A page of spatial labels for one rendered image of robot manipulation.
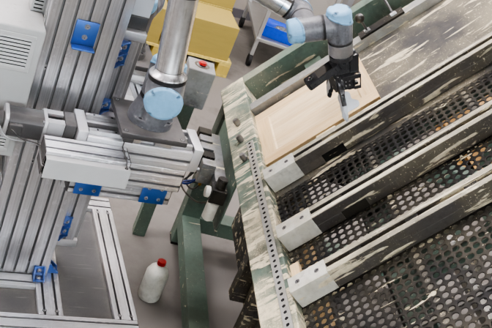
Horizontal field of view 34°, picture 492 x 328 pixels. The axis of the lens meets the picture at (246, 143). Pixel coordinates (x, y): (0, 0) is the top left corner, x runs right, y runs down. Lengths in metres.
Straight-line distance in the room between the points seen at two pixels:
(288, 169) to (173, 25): 0.75
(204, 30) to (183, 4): 3.36
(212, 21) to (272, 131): 2.59
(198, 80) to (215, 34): 2.26
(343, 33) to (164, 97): 0.56
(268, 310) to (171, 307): 1.24
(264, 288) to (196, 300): 0.95
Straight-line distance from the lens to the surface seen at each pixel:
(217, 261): 3.93
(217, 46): 5.70
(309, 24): 2.35
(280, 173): 2.79
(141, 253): 3.78
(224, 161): 3.18
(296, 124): 3.06
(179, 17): 2.29
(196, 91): 3.44
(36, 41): 2.54
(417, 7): 3.25
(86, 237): 3.42
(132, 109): 2.59
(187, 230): 3.72
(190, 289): 3.40
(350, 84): 2.48
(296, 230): 2.52
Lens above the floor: 2.26
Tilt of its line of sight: 27 degrees down
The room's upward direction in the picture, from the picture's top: 23 degrees clockwise
